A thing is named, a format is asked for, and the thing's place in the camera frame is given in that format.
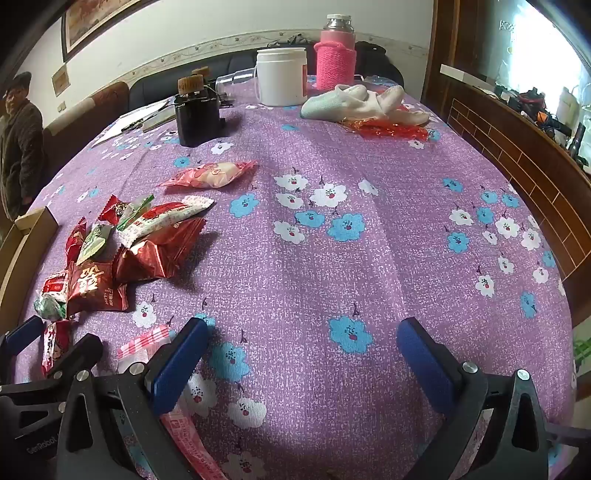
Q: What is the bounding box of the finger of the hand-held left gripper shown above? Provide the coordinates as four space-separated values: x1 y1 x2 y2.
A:
0 315 45 370
0 333 103 394

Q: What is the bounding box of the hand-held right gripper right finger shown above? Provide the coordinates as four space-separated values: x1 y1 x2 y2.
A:
397 318 561 480

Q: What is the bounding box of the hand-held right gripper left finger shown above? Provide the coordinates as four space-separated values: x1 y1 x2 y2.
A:
58 318 208 480

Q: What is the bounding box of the brown cardboard box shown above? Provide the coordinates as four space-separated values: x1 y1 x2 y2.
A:
0 206 59 335

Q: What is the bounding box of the pile of assorted snack packets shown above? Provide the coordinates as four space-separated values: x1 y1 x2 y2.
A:
34 217 207 377

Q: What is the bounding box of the white sachet with red label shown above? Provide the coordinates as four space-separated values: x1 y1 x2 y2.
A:
121 196 215 245

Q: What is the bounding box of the pink striped snack wrapper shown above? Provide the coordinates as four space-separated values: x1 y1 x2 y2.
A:
117 324 176 374

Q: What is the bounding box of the pink printed sachet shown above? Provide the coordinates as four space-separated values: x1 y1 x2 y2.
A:
159 408 228 480

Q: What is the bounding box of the purple floral tablecloth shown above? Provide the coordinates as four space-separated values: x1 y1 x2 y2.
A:
14 74 575 480

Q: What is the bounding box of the pink and white snack packet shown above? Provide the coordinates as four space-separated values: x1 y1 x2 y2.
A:
158 160 259 189

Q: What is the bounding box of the brown wooden cabinet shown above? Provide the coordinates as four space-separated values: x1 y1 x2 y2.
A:
422 0 591 324

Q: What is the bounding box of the white paper sheet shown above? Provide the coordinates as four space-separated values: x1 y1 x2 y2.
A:
91 98 171 148

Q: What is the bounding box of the brown chair back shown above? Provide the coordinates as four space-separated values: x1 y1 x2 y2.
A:
44 82 130 181

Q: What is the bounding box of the red plastic wrapper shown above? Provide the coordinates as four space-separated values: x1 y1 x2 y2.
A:
342 104 430 141

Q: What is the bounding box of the grey notebook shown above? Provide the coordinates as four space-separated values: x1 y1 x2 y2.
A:
142 106 178 134

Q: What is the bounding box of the dark bottle with cork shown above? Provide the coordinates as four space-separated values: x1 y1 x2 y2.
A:
173 67 227 147

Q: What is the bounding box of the white cloth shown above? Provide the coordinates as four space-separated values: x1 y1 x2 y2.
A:
300 84 430 126

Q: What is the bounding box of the dark sofa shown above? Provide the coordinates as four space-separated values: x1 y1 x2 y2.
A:
128 46 324 114

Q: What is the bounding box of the orange and black tool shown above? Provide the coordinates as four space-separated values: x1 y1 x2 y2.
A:
512 88 573 139

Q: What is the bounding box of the white board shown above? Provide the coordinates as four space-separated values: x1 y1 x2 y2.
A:
440 64 497 90

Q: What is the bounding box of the white plastic jar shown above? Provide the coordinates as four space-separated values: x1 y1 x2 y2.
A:
256 47 308 107

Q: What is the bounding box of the black bag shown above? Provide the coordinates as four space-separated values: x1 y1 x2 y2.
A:
353 41 404 86

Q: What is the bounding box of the bottle with pink knit sleeve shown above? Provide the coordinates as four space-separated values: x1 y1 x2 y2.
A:
315 14 358 90

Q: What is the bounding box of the bright window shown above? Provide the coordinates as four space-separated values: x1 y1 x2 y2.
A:
487 0 591 107

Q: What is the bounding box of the small wall plaque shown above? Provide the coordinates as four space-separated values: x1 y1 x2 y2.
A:
51 65 70 97

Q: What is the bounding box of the framed wall painting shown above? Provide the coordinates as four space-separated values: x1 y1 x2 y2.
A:
61 0 162 63

